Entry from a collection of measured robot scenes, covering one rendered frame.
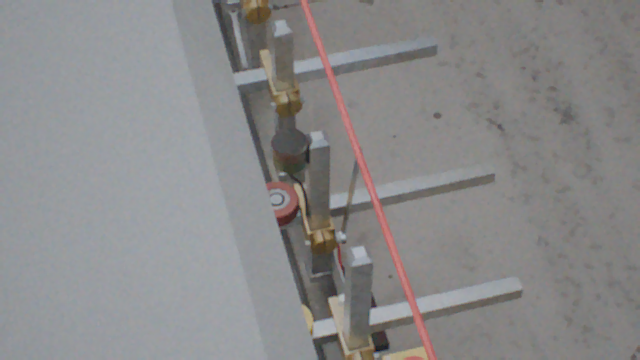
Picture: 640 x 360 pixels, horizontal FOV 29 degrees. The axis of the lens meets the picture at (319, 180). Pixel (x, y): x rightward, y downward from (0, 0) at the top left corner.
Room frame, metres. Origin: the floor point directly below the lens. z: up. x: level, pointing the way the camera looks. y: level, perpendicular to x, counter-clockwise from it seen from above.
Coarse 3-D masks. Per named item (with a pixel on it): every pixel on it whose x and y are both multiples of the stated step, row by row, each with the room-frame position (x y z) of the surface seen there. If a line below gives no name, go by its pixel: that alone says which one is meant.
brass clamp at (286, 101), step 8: (264, 56) 1.58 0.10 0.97; (264, 64) 1.56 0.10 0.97; (272, 80) 1.51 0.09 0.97; (296, 80) 1.52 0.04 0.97; (272, 88) 1.50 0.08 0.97; (296, 88) 1.50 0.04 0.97; (272, 96) 1.49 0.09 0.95; (280, 96) 1.48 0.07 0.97; (288, 96) 1.48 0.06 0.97; (296, 96) 1.48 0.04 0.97; (272, 104) 1.47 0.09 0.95; (280, 104) 1.46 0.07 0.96; (288, 104) 1.47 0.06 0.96; (296, 104) 1.47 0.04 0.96; (280, 112) 1.46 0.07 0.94; (288, 112) 1.47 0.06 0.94; (296, 112) 1.47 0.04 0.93
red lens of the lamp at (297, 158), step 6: (276, 132) 1.28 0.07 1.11; (306, 138) 1.26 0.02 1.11; (306, 144) 1.25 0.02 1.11; (306, 150) 1.25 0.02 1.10; (276, 156) 1.23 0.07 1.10; (282, 156) 1.23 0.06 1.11; (288, 156) 1.23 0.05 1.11; (294, 156) 1.23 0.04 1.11; (300, 156) 1.23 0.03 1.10; (282, 162) 1.23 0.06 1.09; (288, 162) 1.23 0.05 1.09; (294, 162) 1.23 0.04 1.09
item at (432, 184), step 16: (432, 176) 1.37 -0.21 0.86; (448, 176) 1.37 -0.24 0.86; (464, 176) 1.37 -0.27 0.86; (480, 176) 1.37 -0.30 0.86; (368, 192) 1.34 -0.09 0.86; (384, 192) 1.34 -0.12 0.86; (400, 192) 1.34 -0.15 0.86; (416, 192) 1.34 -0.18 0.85; (432, 192) 1.35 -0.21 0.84; (336, 208) 1.30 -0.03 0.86; (352, 208) 1.31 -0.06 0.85; (368, 208) 1.32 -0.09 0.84; (288, 224) 1.28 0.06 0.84
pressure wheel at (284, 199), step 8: (272, 184) 1.32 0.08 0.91; (280, 184) 1.32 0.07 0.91; (288, 184) 1.32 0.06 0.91; (272, 192) 1.31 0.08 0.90; (280, 192) 1.31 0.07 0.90; (288, 192) 1.30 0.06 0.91; (296, 192) 1.30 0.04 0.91; (272, 200) 1.29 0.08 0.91; (280, 200) 1.29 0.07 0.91; (288, 200) 1.29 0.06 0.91; (296, 200) 1.29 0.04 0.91; (272, 208) 1.27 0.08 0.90; (280, 208) 1.27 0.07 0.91; (288, 208) 1.27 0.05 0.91; (296, 208) 1.27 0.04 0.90; (280, 216) 1.25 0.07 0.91; (288, 216) 1.26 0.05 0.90; (296, 216) 1.27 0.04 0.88; (280, 224) 1.25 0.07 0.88; (280, 232) 1.29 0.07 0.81
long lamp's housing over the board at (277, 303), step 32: (192, 0) 0.32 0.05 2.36; (192, 32) 0.30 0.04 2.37; (192, 64) 0.28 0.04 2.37; (224, 64) 0.30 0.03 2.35; (224, 96) 0.28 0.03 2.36; (224, 128) 0.26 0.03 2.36; (224, 160) 0.24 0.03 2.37; (256, 160) 0.26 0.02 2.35; (224, 192) 0.22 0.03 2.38; (256, 192) 0.24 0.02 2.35; (256, 224) 0.22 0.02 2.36; (256, 256) 0.20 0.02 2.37; (256, 288) 0.19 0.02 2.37; (288, 288) 0.20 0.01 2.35; (288, 320) 0.19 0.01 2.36; (288, 352) 0.17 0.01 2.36
